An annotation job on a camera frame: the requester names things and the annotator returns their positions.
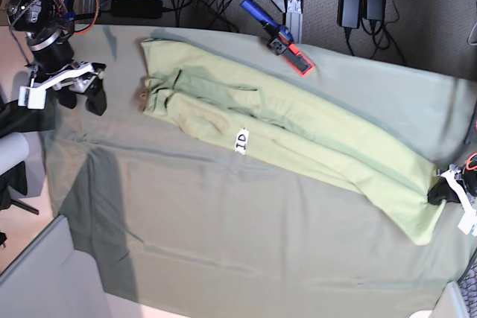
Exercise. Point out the dark green garment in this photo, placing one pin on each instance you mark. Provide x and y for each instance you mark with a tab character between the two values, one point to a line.
20	119

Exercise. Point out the light yellow-green T-shirt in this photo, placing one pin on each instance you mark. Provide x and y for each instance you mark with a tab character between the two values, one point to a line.
210	98

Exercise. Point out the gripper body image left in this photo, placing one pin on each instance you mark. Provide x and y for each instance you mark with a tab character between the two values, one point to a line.
75	79

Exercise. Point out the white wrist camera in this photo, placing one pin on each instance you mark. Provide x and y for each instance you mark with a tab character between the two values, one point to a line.
32	97
468	224

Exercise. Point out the black power brick left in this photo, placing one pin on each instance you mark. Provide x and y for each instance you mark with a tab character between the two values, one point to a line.
141	9

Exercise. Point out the aluminium frame post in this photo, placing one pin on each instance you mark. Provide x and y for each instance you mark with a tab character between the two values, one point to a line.
294	18

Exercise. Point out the grey-green table cloth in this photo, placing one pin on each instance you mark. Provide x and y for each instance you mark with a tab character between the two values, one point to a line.
188	227

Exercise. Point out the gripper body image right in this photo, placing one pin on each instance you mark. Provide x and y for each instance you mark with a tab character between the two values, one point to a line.
462	181

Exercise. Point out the white grey bin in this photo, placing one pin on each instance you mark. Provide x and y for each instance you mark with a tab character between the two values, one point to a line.
50	278

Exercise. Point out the white paper roll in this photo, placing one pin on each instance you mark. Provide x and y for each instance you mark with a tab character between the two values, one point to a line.
14	148

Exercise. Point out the white ID label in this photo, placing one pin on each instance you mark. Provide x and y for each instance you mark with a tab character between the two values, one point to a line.
241	141

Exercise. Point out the blue orange clamp centre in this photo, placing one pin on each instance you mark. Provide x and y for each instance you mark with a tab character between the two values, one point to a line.
281	41

